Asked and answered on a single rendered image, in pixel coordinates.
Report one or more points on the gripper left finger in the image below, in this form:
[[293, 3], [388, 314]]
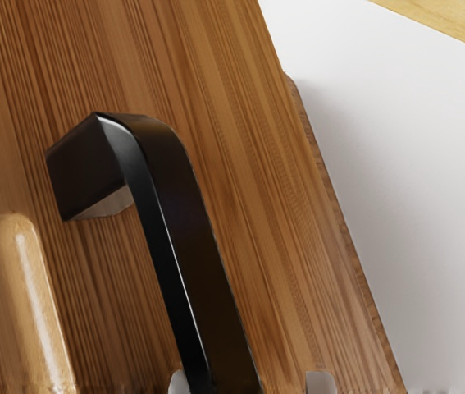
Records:
[[178, 385]]

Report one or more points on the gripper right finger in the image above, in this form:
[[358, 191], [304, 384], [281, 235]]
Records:
[[320, 384]]

